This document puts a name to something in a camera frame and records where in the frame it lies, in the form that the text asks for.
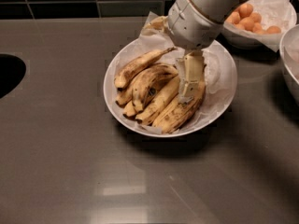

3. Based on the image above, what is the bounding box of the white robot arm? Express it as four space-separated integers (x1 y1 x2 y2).
144 0 248 54

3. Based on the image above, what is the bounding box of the white paper under oranges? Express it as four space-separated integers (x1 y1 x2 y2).
221 0 297 51

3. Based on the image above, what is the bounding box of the dark bruised middle banana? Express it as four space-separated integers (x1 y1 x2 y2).
132 63 178 112

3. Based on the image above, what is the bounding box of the white bowl at right edge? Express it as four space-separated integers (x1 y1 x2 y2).
279 24 299 105

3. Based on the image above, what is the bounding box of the white paper bowl liner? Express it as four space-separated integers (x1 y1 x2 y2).
112 11 235 134

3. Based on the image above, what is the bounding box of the stickered banana pair right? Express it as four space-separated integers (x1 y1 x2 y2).
152 81 206 134

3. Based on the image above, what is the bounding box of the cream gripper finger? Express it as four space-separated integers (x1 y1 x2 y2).
144 16 168 33
176 50 205 103

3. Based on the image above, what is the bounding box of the top spotted banana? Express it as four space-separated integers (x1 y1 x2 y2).
114 47 176 90

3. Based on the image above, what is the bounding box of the long yellow centre banana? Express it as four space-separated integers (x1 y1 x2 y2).
135 76 180 125

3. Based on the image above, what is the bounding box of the white bowl with oranges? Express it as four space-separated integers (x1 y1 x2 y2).
221 0 297 51

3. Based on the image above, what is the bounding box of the large white banana bowl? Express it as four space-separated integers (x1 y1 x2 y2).
102 36 238 138

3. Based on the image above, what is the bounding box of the small lower left banana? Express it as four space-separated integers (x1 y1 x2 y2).
116 85 136 118

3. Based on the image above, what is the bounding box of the pile of small oranges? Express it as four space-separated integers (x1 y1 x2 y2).
226 3 281 35

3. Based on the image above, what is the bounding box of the white rounded gripper body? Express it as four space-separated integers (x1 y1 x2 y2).
167 0 222 49

